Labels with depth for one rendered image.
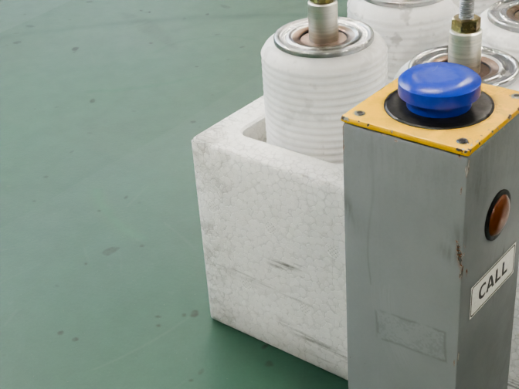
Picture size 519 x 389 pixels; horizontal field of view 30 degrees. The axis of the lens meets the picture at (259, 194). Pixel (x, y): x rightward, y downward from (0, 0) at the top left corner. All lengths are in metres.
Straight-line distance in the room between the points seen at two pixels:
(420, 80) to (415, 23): 0.32
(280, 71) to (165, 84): 0.60
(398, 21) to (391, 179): 0.33
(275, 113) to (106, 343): 0.26
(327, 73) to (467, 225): 0.26
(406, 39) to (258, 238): 0.20
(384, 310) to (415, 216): 0.07
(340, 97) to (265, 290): 0.18
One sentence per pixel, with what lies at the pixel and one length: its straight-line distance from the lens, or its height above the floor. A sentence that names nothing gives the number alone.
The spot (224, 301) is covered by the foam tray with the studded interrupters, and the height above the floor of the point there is 0.03.
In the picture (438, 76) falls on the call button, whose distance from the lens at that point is 0.48.
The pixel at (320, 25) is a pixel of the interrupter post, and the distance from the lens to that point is 0.73.
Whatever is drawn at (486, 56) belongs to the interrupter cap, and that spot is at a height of 0.25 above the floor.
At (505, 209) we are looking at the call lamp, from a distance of 0.50.
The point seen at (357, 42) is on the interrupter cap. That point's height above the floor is 0.25.
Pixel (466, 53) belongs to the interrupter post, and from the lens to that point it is 0.67.
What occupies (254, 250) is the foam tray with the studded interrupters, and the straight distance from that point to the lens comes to 0.77.
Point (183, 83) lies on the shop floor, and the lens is 1.30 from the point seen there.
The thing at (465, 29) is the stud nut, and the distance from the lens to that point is 0.66.
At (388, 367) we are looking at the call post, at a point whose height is 0.17.
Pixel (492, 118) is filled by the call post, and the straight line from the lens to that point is 0.48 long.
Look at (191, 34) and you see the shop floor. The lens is 1.47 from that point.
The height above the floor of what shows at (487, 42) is 0.24.
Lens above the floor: 0.53
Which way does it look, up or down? 31 degrees down
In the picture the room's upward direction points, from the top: 4 degrees counter-clockwise
